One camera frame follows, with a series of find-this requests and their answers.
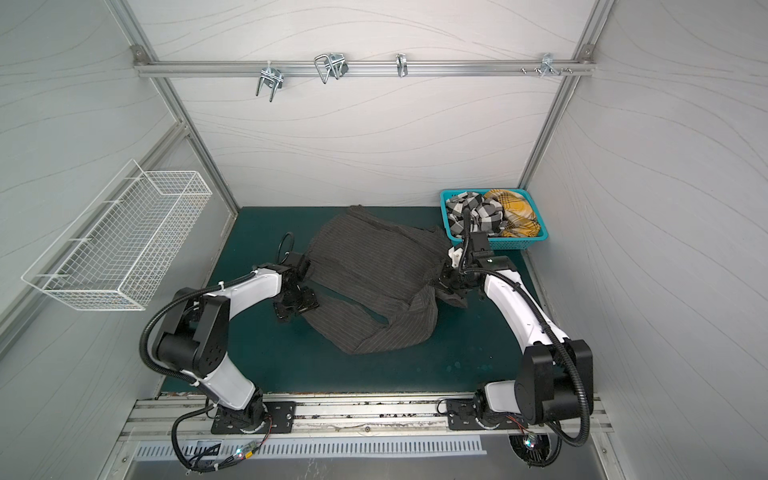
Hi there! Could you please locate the dark grey striped shirt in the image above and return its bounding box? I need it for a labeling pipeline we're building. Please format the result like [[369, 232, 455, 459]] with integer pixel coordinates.
[[303, 206, 468, 355]]

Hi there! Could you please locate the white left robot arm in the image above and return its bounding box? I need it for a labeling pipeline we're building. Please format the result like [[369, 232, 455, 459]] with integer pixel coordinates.
[[139, 256, 318, 433]]

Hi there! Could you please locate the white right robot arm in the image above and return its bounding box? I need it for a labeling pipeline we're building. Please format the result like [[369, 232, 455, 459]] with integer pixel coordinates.
[[438, 257, 594, 447]]

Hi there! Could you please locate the teal plastic basket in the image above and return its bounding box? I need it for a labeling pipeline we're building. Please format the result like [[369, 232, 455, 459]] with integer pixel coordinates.
[[440, 189, 548, 250]]

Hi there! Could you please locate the black white checked shirt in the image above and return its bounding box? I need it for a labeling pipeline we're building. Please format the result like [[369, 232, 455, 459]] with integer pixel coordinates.
[[443, 191, 507, 238]]

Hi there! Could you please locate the yellow plaid shirt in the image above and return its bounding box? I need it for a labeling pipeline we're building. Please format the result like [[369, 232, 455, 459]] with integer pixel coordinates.
[[484, 189, 541, 238]]

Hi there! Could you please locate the black round fan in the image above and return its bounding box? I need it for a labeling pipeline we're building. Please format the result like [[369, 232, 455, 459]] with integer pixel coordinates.
[[509, 433, 563, 468]]

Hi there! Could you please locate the metal hook clamp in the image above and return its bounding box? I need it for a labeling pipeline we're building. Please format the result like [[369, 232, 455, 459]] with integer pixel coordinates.
[[255, 61, 284, 102]]

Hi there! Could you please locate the metal u-bolt clamp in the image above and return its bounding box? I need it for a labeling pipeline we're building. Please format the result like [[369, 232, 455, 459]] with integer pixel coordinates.
[[313, 52, 349, 84]]

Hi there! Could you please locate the aluminium top crossbar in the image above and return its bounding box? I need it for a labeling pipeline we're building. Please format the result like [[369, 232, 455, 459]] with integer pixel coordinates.
[[134, 57, 596, 78]]

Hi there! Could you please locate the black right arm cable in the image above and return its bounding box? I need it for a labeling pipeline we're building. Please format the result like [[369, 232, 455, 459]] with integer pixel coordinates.
[[458, 206, 592, 448]]

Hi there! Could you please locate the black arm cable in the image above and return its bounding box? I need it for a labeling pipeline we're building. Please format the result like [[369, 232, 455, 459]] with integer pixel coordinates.
[[458, 206, 592, 448], [275, 231, 298, 265]]

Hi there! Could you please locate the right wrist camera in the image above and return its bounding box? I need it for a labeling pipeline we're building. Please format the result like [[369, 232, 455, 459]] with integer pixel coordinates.
[[461, 232, 494, 263]]

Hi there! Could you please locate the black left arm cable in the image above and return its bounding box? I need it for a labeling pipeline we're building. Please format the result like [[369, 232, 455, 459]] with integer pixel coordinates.
[[275, 231, 298, 265]]

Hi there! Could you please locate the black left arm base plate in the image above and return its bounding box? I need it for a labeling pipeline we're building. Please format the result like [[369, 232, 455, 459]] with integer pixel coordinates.
[[211, 401, 297, 435]]

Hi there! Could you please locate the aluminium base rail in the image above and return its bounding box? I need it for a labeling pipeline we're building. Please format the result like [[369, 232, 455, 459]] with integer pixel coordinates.
[[119, 392, 614, 439]]

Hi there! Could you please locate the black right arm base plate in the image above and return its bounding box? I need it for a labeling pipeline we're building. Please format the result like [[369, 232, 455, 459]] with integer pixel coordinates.
[[436, 398, 529, 431]]

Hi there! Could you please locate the white wire basket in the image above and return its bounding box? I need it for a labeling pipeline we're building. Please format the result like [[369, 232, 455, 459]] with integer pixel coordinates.
[[21, 160, 212, 312]]

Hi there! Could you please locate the white slotted cable duct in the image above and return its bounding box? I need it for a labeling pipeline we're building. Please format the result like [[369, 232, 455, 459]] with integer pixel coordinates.
[[133, 435, 487, 462]]

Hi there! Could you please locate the small metal ring clamp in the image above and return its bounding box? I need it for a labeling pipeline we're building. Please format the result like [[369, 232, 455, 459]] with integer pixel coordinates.
[[395, 53, 408, 78]]

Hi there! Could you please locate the metal bracket with bolts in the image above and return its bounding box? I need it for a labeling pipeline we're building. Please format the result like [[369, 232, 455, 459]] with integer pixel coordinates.
[[520, 53, 573, 77]]

